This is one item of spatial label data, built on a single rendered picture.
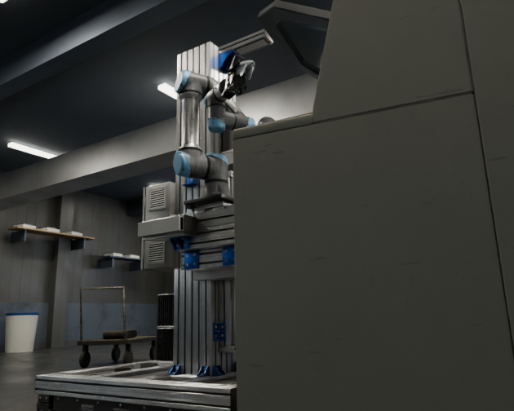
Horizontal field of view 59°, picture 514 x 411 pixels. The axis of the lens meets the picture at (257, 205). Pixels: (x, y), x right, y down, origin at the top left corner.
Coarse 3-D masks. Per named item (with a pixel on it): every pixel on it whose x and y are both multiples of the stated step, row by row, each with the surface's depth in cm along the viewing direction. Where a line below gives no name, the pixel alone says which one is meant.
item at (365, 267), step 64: (384, 0) 111; (448, 0) 105; (384, 64) 108; (448, 64) 102; (320, 128) 111; (384, 128) 104; (448, 128) 99; (256, 192) 114; (320, 192) 107; (384, 192) 101; (448, 192) 96; (256, 256) 111; (320, 256) 104; (384, 256) 99; (448, 256) 93; (256, 320) 107; (320, 320) 101; (384, 320) 96; (448, 320) 91; (256, 384) 104; (320, 384) 98; (384, 384) 93; (448, 384) 89; (512, 384) 85
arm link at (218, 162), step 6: (210, 156) 220; (216, 156) 220; (222, 156) 221; (210, 162) 217; (216, 162) 219; (222, 162) 220; (210, 168) 217; (216, 168) 218; (222, 168) 220; (210, 174) 218; (216, 174) 218; (222, 174) 219; (204, 180) 222
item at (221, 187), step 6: (210, 180) 217; (216, 180) 217; (222, 180) 218; (204, 186) 220; (210, 186) 216; (216, 186) 216; (222, 186) 217; (204, 192) 217; (210, 192) 214; (216, 192) 214; (222, 192) 215; (228, 192) 218
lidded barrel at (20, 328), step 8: (8, 320) 823; (16, 320) 820; (24, 320) 825; (32, 320) 835; (8, 328) 820; (16, 328) 818; (24, 328) 823; (32, 328) 834; (8, 336) 817; (16, 336) 816; (24, 336) 821; (32, 336) 833; (8, 344) 814; (16, 344) 813; (24, 344) 820; (32, 344) 834; (8, 352) 812
